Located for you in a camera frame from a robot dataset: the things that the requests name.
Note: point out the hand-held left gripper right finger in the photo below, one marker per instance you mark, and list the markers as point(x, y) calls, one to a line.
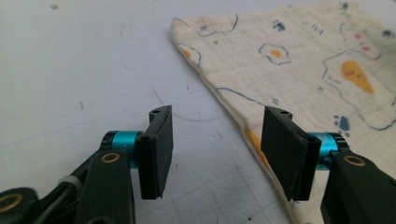
point(289, 158)

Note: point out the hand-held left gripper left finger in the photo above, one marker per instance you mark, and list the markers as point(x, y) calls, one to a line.
point(155, 155)

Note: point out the cream printed cloth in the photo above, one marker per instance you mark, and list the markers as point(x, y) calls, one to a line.
point(295, 77)

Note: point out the white grid mat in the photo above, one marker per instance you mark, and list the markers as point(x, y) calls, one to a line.
point(77, 62)

